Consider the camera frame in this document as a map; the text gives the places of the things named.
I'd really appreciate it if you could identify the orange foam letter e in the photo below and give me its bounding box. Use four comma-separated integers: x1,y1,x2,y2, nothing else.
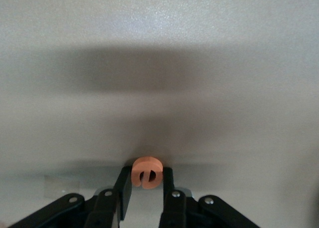
131,157,164,190

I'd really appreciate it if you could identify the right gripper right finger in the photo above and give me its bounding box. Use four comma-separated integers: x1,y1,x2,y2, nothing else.
159,167,260,228

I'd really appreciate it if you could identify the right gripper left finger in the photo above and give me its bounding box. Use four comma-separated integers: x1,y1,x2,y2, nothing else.
7,165,133,228

